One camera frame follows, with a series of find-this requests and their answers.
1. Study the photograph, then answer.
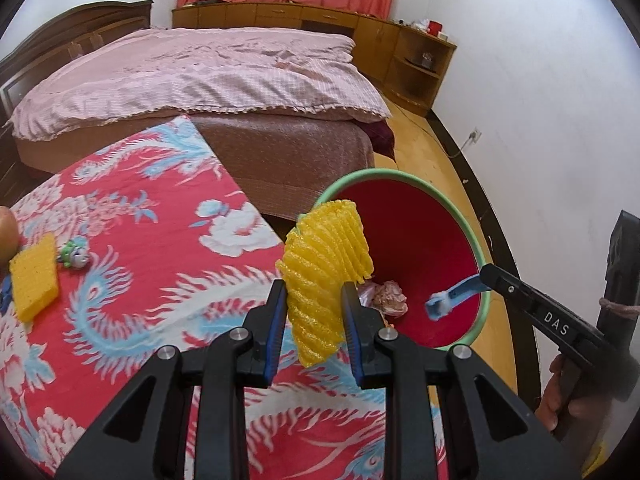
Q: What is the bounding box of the blue white plastic piece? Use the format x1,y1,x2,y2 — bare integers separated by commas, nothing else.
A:
425,274,489,321

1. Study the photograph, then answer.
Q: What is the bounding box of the pink crumpled trash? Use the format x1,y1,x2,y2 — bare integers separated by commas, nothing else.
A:
357,281,408,318

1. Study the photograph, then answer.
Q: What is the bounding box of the right hand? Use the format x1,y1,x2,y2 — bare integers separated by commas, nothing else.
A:
535,354,611,431

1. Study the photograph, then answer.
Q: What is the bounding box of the red floral blanket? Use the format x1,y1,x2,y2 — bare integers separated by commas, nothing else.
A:
0,114,449,480

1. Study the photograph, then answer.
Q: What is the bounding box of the small green cartoon figure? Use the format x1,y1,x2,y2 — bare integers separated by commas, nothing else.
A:
56,236,91,270

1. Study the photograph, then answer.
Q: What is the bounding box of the yellow foam net sleeve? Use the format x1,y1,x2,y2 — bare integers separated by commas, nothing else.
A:
10,233,60,323

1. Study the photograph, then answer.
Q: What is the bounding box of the green bucket red inside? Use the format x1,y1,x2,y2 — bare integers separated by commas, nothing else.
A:
316,168,490,350

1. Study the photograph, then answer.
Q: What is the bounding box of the brown bed sheet mattress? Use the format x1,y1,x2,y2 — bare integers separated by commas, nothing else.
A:
15,112,395,220

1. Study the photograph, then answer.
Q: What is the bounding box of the long wooden low cabinet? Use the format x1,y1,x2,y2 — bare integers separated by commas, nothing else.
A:
171,1,458,118

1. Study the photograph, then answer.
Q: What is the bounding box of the pink checked quilt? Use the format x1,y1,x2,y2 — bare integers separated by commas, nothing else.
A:
8,27,390,141

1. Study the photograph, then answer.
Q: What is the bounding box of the red box on cabinet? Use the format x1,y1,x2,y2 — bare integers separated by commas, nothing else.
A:
426,20,442,37

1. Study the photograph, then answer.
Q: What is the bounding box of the dark wooden headboard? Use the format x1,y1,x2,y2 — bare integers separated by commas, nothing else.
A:
1,0,153,122

